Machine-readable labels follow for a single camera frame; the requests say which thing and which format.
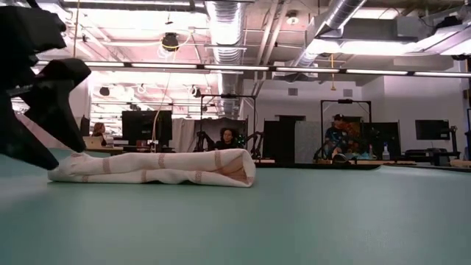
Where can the silver ventilation duct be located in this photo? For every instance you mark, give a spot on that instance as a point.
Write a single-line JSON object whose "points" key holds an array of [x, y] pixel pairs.
{"points": [[226, 37], [342, 11]]}

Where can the black desk monitor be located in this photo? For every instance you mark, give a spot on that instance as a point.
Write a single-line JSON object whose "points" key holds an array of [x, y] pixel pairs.
{"points": [[147, 127]]}

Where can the white towel red checks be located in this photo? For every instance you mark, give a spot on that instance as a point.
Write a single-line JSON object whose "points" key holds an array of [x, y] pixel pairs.
{"points": [[165, 165]]}

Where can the green table mat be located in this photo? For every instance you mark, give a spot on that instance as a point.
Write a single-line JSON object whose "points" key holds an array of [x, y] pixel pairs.
{"points": [[257, 221]]}

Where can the round ceiling light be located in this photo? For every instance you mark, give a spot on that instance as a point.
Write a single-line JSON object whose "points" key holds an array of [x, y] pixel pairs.
{"points": [[292, 18]]}

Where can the black wall monitor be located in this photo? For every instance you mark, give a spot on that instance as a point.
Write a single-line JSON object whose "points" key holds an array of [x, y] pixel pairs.
{"points": [[432, 129]]}

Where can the black table frame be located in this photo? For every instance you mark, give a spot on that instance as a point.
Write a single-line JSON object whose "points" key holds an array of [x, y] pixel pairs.
{"points": [[312, 166]]}

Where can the large black screen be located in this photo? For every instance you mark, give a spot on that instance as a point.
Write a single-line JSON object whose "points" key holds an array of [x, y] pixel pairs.
{"points": [[382, 138]]}

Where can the grey partition panel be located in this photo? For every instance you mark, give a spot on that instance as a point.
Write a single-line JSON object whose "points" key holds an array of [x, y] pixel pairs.
{"points": [[309, 141]]}

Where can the grey rounded device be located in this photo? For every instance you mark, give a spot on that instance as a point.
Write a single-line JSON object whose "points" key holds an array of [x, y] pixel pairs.
{"points": [[339, 159]]}

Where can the person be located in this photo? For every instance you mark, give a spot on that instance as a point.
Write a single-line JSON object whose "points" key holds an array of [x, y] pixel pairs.
{"points": [[335, 136], [98, 130], [227, 138]]}

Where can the pink curtain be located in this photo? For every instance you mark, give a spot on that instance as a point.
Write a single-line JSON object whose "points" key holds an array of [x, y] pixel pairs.
{"points": [[51, 138]]}

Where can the black hanging dome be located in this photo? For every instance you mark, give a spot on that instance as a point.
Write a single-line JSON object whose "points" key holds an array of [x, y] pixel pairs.
{"points": [[170, 41]]}

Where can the black desk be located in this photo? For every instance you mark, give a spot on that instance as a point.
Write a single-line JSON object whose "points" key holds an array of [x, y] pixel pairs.
{"points": [[430, 152]]}

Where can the white curtain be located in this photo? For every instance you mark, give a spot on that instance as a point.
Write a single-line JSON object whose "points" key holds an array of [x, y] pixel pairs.
{"points": [[183, 134]]}

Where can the clear spray bottle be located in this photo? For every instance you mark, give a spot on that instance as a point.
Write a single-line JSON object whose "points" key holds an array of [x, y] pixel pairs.
{"points": [[385, 152]]}

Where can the dark backdrop cloth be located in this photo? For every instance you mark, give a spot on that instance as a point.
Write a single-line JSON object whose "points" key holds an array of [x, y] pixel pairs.
{"points": [[209, 125]]}

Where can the black stand frame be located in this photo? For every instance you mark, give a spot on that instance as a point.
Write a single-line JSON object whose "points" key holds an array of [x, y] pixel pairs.
{"points": [[345, 101], [229, 95]]}

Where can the long led light bar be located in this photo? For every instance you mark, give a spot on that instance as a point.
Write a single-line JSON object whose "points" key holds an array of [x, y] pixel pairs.
{"points": [[235, 67]]}

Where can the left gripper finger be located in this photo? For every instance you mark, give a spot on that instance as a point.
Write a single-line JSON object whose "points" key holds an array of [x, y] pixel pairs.
{"points": [[55, 95], [18, 143]]}

